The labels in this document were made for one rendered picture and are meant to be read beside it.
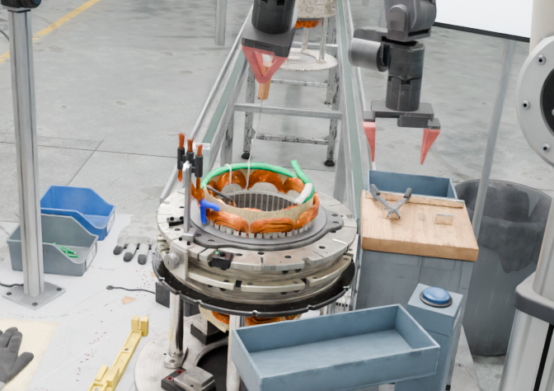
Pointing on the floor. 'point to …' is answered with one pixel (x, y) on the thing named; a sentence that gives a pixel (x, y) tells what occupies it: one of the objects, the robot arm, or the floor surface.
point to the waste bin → (494, 296)
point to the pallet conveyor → (224, 127)
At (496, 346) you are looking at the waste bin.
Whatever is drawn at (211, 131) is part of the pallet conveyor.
